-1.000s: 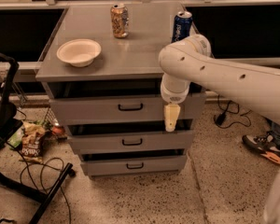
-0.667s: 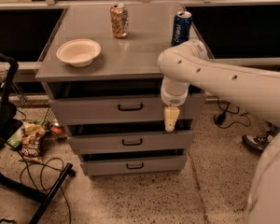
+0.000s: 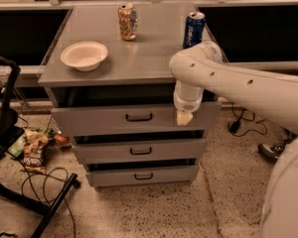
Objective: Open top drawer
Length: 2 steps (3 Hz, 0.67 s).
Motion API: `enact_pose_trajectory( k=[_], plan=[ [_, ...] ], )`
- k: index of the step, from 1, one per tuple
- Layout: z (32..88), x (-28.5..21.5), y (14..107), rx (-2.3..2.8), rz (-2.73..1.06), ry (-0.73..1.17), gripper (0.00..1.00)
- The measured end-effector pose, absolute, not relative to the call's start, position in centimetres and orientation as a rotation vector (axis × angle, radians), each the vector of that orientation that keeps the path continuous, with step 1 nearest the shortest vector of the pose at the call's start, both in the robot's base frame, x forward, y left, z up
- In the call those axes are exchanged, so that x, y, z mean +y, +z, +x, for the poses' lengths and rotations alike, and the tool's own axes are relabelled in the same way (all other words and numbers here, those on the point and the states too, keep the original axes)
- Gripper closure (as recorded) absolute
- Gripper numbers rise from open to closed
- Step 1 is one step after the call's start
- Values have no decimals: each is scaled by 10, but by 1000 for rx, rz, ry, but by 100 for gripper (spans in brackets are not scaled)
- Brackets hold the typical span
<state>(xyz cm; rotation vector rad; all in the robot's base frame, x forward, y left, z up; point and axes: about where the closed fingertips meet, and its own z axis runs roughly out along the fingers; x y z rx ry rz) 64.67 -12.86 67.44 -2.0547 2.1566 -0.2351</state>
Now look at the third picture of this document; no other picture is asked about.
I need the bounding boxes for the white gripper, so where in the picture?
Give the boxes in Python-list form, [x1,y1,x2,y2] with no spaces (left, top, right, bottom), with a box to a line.
[173,93,203,126]

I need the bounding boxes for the grey top drawer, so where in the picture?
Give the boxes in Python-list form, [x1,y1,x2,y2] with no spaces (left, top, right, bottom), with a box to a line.
[52,102,221,136]

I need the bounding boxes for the grey drawer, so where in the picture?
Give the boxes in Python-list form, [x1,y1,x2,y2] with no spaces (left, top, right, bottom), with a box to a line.
[52,102,221,136]
[74,139,207,165]
[86,165,199,187]

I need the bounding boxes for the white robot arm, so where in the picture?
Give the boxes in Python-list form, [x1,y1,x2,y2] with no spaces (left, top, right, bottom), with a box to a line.
[169,41,298,238]

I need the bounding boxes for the grey middle drawer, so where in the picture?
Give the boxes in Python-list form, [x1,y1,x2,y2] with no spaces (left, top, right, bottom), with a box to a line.
[74,139,207,165]

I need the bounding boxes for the grey bottom drawer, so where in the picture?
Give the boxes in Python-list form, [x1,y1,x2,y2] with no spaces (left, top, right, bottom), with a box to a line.
[86,165,199,187]

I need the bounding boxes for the grey drawer cabinet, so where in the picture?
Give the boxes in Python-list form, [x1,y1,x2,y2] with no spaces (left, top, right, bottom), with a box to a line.
[39,3,219,173]

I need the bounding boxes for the blue pepsi can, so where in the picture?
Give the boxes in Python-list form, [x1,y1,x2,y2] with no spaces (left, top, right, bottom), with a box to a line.
[183,12,206,49]

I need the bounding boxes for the grey orange sneaker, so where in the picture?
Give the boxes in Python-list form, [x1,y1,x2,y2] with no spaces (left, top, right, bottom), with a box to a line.
[257,139,292,160]

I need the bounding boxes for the white paper bowl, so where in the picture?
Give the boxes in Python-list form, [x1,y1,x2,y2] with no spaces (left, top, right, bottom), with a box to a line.
[61,42,108,71]

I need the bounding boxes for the orange patterned soda can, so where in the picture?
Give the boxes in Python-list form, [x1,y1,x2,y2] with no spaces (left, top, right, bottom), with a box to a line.
[118,3,137,41]

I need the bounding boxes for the red small object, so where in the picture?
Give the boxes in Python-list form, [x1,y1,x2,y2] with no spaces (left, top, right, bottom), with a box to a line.
[55,134,71,147]

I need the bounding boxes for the brown chip bag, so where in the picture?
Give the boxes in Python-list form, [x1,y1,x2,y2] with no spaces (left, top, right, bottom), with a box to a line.
[23,130,49,174]

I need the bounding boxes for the green snack bag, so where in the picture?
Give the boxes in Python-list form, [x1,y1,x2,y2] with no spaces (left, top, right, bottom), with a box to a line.
[8,134,26,159]

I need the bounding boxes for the black metal stand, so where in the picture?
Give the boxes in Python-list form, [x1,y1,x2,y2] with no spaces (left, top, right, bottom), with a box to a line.
[0,54,79,238]

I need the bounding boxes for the black floor cable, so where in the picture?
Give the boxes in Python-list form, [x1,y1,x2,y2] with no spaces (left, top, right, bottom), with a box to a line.
[5,149,77,238]

